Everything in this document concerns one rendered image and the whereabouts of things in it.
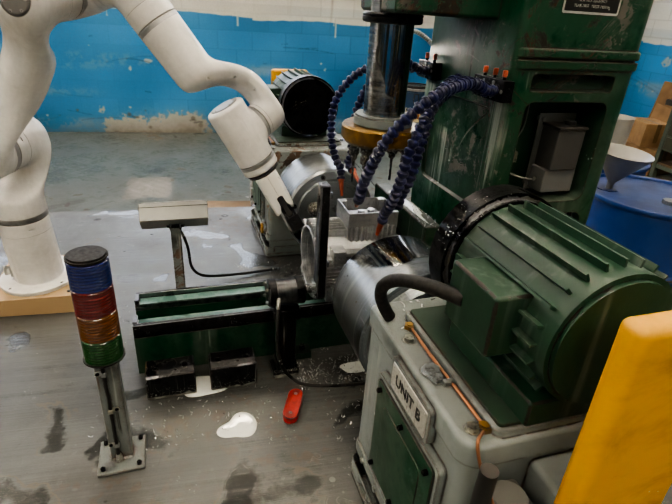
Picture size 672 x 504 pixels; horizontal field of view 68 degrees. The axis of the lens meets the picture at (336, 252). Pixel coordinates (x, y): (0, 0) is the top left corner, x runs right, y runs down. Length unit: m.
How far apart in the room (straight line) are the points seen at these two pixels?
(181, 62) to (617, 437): 0.94
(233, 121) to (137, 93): 5.62
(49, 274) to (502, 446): 1.23
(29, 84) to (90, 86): 5.48
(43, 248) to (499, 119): 1.14
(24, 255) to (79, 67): 5.37
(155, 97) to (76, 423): 5.74
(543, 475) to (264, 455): 0.55
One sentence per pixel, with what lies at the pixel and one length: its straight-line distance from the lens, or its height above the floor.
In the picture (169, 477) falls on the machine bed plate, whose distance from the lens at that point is 1.02.
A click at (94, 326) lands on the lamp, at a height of 1.11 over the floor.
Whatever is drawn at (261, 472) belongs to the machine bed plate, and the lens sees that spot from 1.00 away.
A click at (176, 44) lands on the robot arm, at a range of 1.10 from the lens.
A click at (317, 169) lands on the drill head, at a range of 1.38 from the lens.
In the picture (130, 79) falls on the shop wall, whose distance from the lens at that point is 6.67.
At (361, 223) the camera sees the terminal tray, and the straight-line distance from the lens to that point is 1.15.
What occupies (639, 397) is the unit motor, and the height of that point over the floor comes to 1.28.
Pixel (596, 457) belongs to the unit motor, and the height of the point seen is 1.21.
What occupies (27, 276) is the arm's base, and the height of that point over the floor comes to 0.89.
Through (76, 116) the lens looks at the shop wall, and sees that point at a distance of 6.87.
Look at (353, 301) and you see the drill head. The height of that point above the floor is 1.09.
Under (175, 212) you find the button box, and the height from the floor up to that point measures 1.06.
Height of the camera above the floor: 1.57
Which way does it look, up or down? 26 degrees down
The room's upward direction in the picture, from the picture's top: 4 degrees clockwise
